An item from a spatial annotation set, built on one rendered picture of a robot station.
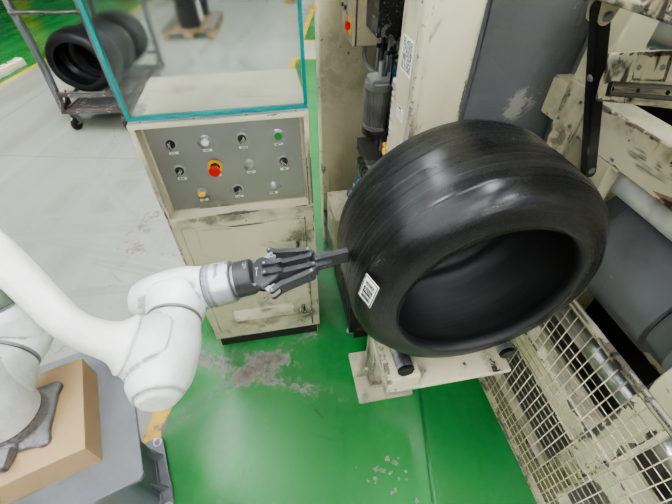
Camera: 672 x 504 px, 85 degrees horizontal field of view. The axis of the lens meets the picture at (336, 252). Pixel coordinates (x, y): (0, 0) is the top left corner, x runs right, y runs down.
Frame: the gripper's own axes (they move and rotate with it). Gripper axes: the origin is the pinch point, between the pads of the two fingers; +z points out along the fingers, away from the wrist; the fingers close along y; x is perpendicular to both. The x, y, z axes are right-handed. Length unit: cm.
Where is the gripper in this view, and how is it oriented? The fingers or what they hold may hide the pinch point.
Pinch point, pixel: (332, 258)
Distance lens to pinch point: 76.9
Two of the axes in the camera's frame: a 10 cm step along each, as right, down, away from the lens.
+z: 9.7, -2.2, 0.2
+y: -1.8, -7.0, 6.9
